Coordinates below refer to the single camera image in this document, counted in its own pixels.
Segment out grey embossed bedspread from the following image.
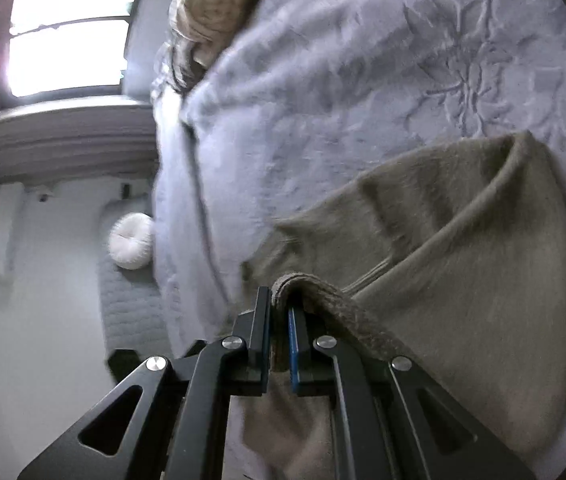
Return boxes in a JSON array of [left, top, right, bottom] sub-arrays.
[[150, 0, 566, 480]]

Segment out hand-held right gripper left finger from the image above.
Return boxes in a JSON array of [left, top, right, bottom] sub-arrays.
[[17, 286, 271, 480]]

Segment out beige chunky knit throw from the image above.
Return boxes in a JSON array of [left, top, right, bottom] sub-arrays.
[[150, 0, 284, 106]]

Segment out olive knit sweater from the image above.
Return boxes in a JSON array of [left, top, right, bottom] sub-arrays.
[[240, 130, 566, 480]]

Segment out grey quilted mat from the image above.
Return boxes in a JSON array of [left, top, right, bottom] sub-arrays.
[[97, 197, 174, 356]]

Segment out white round cushion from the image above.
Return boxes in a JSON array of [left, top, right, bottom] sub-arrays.
[[109, 212, 156, 271]]

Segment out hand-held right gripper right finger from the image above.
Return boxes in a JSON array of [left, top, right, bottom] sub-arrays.
[[288, 305, 536, 480]]

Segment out grey ribbed window ledge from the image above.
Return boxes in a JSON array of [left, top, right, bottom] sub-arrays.
[[0, 102, 158, 183]]

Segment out bright window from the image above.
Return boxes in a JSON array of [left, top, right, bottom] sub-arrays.
[[0, 0, 148, 111]]

